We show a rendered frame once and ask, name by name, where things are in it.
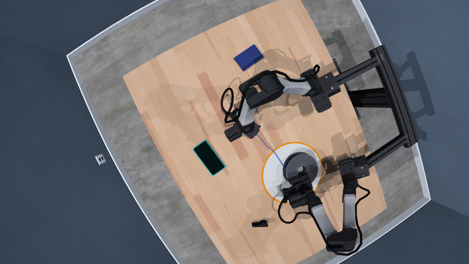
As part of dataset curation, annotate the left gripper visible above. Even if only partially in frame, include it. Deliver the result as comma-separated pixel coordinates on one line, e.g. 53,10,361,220
290,173,313,193

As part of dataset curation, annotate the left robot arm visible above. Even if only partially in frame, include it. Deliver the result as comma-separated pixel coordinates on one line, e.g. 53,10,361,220
281,161,358,252

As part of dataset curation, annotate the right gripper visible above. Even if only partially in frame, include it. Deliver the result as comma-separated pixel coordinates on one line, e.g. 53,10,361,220
244,123,261,139

